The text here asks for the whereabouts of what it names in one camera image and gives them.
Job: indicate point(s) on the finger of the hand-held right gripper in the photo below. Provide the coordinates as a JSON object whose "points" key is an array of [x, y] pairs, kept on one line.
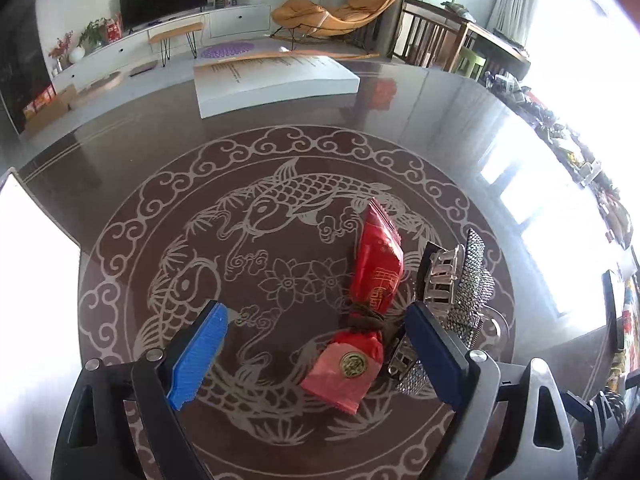
{"points": [[577, 407]]}

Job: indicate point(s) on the white light panel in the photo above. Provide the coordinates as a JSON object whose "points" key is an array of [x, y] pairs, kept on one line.
{"points": [[35, 290]]}

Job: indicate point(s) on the white television cabinet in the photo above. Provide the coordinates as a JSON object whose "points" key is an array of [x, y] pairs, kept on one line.
{"points": [[230, 20]]}

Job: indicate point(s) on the white window curtain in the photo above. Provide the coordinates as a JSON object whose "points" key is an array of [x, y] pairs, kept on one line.
{"points": [[512, 0]]}

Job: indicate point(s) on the dark wooden chair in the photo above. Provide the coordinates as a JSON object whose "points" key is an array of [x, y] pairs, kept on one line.
{"points": [[425, 35]]}

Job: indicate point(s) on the red flowers in white vase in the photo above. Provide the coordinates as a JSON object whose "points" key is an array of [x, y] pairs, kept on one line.
{"points": [[75, 52]]}

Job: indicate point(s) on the round wooden board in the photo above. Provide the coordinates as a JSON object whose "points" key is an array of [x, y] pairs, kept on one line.
{"points": [[100, 87]]}

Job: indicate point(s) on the cardboard box with red packs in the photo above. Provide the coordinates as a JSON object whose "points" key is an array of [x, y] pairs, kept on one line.
{"points": [[47, 107]]}

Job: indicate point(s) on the pink snack packet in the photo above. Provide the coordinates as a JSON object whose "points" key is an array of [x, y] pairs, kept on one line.
{"points": [[345, 370]]}

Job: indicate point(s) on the bushy green potted plant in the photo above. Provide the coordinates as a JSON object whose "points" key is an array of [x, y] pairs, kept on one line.
{"points": [[92, 32]]}

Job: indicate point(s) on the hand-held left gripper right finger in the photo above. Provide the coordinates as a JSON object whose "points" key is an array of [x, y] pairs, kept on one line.
{"points": [[435, 355]]}

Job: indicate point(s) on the long wooden strip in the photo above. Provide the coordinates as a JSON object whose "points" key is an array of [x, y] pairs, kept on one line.
{"points": [[300, 55]]}

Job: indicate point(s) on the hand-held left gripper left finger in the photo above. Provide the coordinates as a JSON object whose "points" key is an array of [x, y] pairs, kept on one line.
{"points": [[197, 355]]}

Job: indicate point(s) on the black display cabinet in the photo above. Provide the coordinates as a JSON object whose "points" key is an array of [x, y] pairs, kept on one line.
{"points": [[22, 75]]}

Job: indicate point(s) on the wooden sideboard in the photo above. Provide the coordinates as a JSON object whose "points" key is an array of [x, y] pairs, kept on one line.
{"points": [[500, 47]]}

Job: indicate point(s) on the red snack packet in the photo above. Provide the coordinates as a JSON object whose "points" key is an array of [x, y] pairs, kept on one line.
{"points": [[377, 260]]}

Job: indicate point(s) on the orange lounge chair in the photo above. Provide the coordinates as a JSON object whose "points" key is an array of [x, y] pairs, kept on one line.
{"points": [[330, 15]]}

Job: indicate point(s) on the row of windowsill clutter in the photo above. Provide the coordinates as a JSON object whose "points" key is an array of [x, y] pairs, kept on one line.
{"points": [[575, 145]]}

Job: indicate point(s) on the rhinestone hair clip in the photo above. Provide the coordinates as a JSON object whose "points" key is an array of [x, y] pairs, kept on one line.
{"points": [[472, 285]]}

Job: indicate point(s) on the red gift box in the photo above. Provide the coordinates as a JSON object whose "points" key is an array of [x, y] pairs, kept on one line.
{"points": [[114, 29]]}

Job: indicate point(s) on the flat grey pad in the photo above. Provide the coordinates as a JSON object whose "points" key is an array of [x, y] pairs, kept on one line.
{"points": [[143, 68]]}

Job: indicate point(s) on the wooden bench with metal legs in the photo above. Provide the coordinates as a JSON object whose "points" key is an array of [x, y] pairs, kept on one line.
{"points": [[177, 32]]}

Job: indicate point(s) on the purple round mat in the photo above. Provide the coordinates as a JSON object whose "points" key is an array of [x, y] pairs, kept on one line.
{"points": [[224, 51]]}

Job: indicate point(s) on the green stool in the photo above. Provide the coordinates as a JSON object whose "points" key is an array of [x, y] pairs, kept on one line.
{"points": [[472, 62]]}

